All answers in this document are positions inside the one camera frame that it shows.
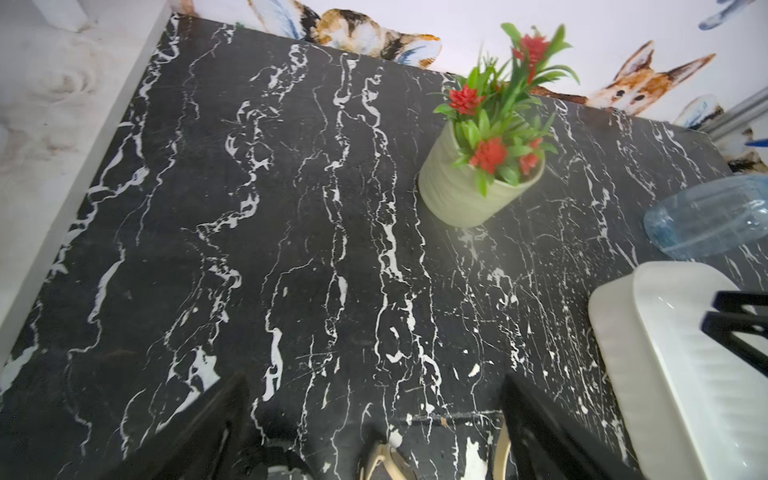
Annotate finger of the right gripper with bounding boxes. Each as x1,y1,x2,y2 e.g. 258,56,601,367
701,291,767,376

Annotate white storage box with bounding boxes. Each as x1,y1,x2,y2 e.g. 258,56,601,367
588,261,767,479

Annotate small green pot red flowers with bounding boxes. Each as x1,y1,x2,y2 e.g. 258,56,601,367
417,23,578,229

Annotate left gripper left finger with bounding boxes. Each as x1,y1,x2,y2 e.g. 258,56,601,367
102,373,249,479

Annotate blue spray bottle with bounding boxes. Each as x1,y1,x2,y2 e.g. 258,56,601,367
643,174,767,260

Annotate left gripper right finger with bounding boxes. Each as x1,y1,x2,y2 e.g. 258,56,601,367
501,373,643,479

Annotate beige watch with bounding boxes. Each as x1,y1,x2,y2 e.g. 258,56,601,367
359,442,417,480
492,423,511,480

